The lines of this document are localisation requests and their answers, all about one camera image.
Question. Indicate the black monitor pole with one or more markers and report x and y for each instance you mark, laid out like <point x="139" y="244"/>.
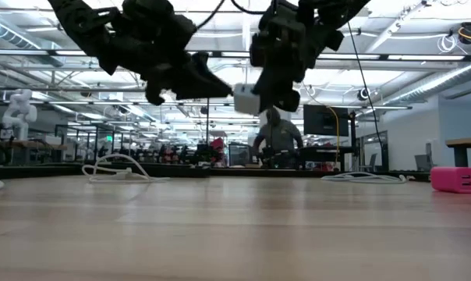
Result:
<point x="353" y="136"/>

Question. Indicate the pink USB charger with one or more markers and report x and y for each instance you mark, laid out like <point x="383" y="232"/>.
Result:
<point x="454" y="179"/>

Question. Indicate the person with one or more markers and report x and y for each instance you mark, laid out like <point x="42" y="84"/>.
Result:
<point x="278" y="136"/>

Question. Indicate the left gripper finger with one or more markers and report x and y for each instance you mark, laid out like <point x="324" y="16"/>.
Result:
<point x="204" y="84"/>
<point x="155" y="91"/>

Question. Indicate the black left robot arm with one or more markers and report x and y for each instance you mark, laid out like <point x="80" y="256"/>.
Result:
<point x="83" y="31"/>

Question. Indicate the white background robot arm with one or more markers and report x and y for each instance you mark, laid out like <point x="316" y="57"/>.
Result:
<point x="19" y="109"/>

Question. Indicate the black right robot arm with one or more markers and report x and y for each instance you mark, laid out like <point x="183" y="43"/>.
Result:
<point x="337" y="15"/>

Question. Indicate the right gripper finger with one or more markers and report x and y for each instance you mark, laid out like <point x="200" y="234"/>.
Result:
<point x="266" y="93"/>
<point x="290" y="99"/>

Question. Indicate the white USB charger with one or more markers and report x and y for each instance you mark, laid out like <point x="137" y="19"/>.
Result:
<point x="247" y="99"/>

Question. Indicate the wooden workbench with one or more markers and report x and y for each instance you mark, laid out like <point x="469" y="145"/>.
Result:
<point x="25" y="145"/>

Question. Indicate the silver ventilation duct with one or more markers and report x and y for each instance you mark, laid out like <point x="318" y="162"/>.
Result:
<point x="5" y="33"/>
<point x="434" y="84"/>

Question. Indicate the wooden background table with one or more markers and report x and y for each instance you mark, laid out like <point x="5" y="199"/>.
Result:
<point x="465" y="141"/>

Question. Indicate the black monitor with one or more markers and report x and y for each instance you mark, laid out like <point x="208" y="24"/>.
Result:
<point x="323" y="121"/>

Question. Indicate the grey chair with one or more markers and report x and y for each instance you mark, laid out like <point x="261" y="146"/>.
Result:
<point x="422" y="162"/>

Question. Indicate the black table frame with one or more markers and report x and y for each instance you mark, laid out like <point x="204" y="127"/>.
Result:
<point x="259" y="173"/>

